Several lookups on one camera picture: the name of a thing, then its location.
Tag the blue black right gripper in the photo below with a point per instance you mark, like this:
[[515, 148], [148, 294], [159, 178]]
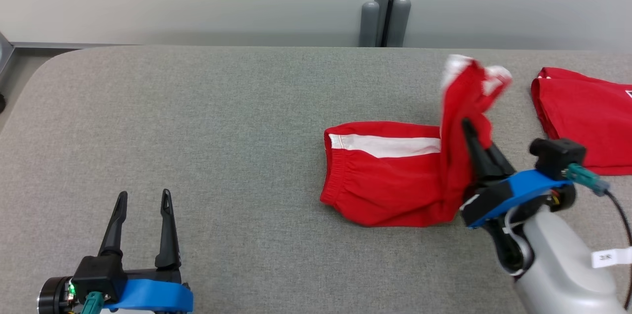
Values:
[[513, 195]]

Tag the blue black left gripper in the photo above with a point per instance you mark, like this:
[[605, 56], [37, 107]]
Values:
[[153, 294]]

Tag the red white T-shirt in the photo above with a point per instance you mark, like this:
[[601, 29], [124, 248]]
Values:
[[582, 116]]

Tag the red white shorts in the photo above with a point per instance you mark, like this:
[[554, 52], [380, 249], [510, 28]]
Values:
[[385, 180]]

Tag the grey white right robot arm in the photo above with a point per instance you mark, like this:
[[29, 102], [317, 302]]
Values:
[[558, 264]]

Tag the white paper label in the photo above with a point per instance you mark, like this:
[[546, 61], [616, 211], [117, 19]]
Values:
[[612, 257]]

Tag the black round caster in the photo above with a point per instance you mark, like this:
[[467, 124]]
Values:
[[2, 102]]

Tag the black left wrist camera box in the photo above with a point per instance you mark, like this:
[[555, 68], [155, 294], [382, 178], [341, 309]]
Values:
[[98, 274]]

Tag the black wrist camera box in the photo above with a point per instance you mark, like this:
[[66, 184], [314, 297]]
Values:
[[98, 274], [560, 156]]

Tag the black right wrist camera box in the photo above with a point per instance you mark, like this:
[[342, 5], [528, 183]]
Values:
[[560, 156]]

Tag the teal left camera connector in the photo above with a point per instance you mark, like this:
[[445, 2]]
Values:
[[93, 303]]

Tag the teal camera connector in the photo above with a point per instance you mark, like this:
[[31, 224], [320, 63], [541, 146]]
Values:
[[93, 303], [585, 178]]

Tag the teal right camera connector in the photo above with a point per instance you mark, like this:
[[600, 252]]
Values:
[[585, 178]]

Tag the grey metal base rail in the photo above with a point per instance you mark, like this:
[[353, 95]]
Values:
[[74, 45]]

